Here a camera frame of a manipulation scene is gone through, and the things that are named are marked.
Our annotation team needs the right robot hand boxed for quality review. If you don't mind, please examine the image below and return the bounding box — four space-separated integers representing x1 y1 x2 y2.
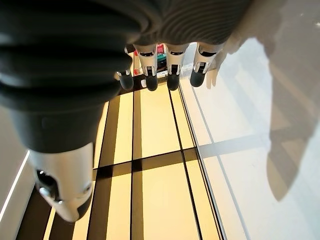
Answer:
0 0 252 224

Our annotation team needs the red and green box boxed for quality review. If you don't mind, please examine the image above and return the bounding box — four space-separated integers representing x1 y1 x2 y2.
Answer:
155 43 168 69

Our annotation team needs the yellow wooden cabinet front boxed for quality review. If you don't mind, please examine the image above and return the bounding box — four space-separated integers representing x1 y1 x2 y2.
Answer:
14 81 227 240

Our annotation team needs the white glossy cabinet front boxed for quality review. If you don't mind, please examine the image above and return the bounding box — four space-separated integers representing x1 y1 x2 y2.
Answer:
178 37 320 240

